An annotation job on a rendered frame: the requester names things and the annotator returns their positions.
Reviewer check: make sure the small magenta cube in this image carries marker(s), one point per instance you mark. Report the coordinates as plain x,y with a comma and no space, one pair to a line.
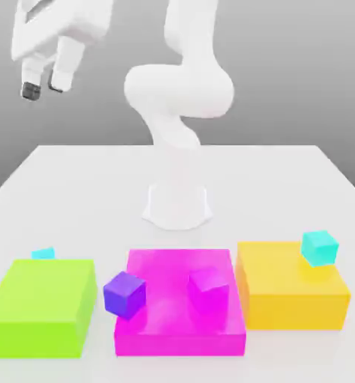
209,293

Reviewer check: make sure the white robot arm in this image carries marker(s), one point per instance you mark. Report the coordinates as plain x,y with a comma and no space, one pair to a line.
177,89

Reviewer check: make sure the large magenta box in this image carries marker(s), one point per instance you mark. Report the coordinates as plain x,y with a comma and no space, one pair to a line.
171,338

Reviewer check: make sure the small purple cube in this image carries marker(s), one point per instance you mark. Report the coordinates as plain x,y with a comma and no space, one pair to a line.
123,296

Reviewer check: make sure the small cyan cube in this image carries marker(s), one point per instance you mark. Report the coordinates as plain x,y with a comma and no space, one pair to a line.
319,248
43,254

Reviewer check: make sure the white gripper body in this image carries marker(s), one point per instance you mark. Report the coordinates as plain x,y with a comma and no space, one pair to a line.
66,21

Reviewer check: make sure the large orange box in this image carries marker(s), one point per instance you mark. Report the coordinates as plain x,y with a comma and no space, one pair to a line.
285,302

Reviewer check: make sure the large green box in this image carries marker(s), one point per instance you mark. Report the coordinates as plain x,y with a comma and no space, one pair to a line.
36,305

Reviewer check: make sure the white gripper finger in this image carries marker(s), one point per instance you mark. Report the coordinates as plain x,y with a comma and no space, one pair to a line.
32,77
66,65

